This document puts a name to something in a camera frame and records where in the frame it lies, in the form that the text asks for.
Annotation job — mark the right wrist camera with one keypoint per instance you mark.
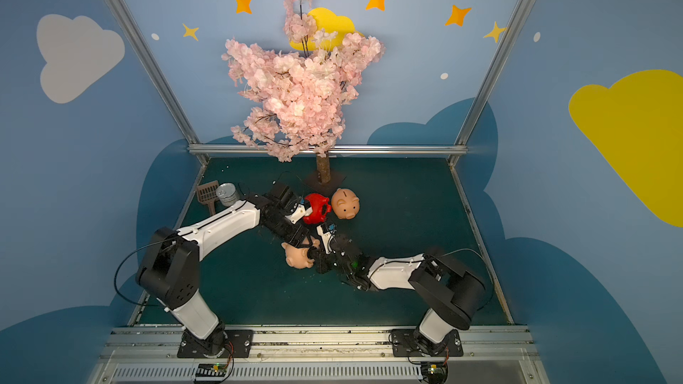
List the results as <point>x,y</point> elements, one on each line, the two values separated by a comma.
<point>326,234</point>

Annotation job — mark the small metal can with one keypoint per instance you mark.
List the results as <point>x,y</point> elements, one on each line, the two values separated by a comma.
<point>228,194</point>

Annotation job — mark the pink piggy bank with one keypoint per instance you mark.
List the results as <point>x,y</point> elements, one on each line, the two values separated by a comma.
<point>345,204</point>
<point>299,257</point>

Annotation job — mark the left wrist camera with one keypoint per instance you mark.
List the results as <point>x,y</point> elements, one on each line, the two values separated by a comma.
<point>290,205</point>

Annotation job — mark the pink cherry blossom tree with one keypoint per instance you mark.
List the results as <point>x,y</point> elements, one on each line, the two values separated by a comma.
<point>300,96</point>

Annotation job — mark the controller board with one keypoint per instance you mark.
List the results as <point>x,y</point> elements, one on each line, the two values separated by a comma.
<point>211,373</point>
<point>434,373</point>

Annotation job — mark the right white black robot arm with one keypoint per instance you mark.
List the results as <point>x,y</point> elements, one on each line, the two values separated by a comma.
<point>453,292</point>

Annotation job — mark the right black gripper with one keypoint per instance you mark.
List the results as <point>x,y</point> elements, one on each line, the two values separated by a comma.
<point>328,256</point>

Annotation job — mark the aluminium mounting rail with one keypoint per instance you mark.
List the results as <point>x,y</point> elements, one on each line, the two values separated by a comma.
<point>320,354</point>

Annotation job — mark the left controller board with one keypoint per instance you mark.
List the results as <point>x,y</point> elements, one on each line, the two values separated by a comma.
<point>211,373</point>

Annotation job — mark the red piggy bank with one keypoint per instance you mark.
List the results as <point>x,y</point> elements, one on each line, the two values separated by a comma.
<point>320,207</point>

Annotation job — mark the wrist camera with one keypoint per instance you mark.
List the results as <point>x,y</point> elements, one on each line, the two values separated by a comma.
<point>326,234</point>
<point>290,205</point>

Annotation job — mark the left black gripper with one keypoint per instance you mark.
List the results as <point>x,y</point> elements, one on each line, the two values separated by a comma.
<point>298,232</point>

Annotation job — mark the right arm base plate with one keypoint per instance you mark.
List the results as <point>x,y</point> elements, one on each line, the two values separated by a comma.
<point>411,343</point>

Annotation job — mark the brown toy scoop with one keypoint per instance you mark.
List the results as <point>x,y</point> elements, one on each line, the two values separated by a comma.
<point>206,195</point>

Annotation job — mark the right controller board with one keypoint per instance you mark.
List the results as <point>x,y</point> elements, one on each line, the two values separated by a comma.
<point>434,373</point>

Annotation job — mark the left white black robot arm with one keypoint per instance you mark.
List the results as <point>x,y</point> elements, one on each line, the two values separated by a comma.
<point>170,269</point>

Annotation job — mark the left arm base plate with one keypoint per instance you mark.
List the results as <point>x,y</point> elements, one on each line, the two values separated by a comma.
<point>240,342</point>

